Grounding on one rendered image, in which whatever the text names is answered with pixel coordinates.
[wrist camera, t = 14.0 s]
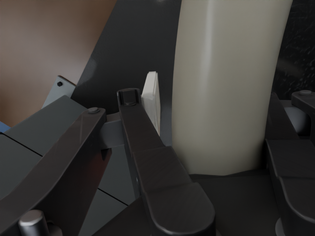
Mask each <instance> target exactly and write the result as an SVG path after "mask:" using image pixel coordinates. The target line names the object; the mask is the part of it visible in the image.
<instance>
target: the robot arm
mask: <svg viewBox="0 0 315 236"><path fill-rule="evenodd" d="M117 98H118V105H119V112H117V113H114V114H110V115H106V111H105V109H104V108H97V107H93V108H89V109H87V110H85V111H83V112H82V113H81V114H80V115H79V117H78V118H77V119H76V120H75V121H74V122H73V123H72V124H71V126H70V127H69V128H68V129H67V130H66V131H65V132H64V133H63V134H62V135H61V136H60V137H59V139H58V140H57V141H56V142H55V143H54V144H53V145H52V146H51V148H50V149H49V150H48V151H47V152H46V153H45V154H44V155H43V157H42V158H41V159H40V160H39V161H38V162H37V163H36V164H35V166H34V167H33V168H32V169H31V170H30V171H29V172H28V173H27V175H26V176H25V177H24V178H23V179H22V180H21V181H20V182H19V184H18V185H17V186H16V187H15V188H14V189H13V190H12V191H11V192H10V193H9V194H7V195H6V196H4V197H3V198H1V199H0V236H78V234H79V232H80V230H81V227H82V225H83V222H84V220H85V217H86V215H87V213H88V210H89V208H90V206H91V203H92V201H93V198H94V196H95V194H96V191H97V189H98V186H99V184H100V181H101V179H102V176H103V174H104V172H105V169H106V167H107V165H108V162H109V160H110V157H111V155H112V148H114V147H118V146H123V145H124V148H125V152H126V157H127V162H128V167H129V171H130V175H131V180H132V185H133V189H134V193H135V201H134V202H132V203H131V204H130V205H129V206H127V207H126V208H125V209H124V210H122V211H121V212H120V213H119V214H117V215H116V216H115V217H114V218H112V219H111V220H110V221H109V222H108V223H107V224H105V225H104V226H103V227H102V228H100V229H99V230H98V231H97V232H95V233H94V234H93V235H92V236H315V92H311V91H310V90H301V91H298V92H294V93H292V100H279V98H278V96H277V94H276V93H274V92H272V91H271V95H270V102H269V107H268V115H267V121H266V128H265V137H264V146H263V158H262V170H247V171H243V172H239V173H234V174H230V175H225V176H217V175H204V174H188V173H187V171H186V169H185V168H184V166H183V164H182V163H181V161H180V159H179V158H178V156H177V155H176V153H175V151H174V149H173V148H172V146H166V147H165V146H164V144H163V142H162V140H161V139H160V96H159V86H158V73H156V71H154V72H149V73H148V74H147V78H146V81H145V85H144V88H143V92H142V95H141V94H140V89H138V88H126V89H121V90H119V91H117Z"/></svg>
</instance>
